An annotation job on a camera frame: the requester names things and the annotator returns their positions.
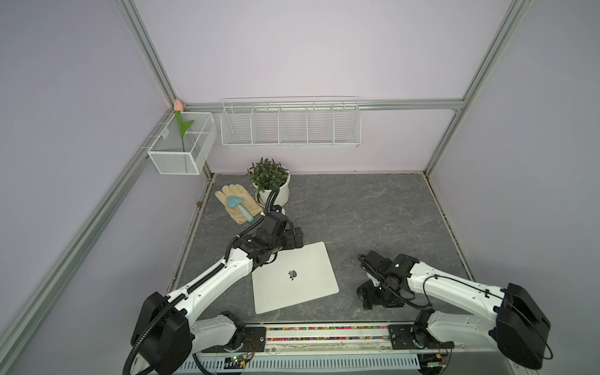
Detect silver laptop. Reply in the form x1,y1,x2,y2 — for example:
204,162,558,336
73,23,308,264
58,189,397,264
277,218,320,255
252,242,339,314

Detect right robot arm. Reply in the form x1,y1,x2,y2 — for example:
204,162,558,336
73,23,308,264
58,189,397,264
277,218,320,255
357,251,554,370

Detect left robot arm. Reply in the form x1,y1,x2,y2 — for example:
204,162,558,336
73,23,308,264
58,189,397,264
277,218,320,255
122,190,303,374

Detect beige work glove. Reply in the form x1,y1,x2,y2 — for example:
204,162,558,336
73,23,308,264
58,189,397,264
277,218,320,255
215,184,263,225

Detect blue garden trowel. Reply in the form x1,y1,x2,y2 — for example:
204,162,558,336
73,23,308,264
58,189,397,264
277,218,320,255
226,195,254,223

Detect potted green plant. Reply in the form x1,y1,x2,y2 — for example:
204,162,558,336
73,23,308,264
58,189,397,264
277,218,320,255
248,158,291,206

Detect pink artificial tulip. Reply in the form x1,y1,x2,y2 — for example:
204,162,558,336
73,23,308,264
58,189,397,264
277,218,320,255
173,99,194,153

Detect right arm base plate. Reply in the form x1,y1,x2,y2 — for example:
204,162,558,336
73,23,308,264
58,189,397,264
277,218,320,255
388,324,455,350

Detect aluminium front rail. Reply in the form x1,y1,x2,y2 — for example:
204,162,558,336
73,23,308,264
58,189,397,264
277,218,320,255
126,319,535,375

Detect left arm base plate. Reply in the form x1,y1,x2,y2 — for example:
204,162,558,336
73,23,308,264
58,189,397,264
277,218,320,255
202,326,267,353

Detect white wire shelf basket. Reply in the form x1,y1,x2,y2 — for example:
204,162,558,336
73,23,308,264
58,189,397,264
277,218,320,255
220,96,362,148

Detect white mesh wall box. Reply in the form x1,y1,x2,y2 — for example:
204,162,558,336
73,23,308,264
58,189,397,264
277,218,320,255
147,112,217,176

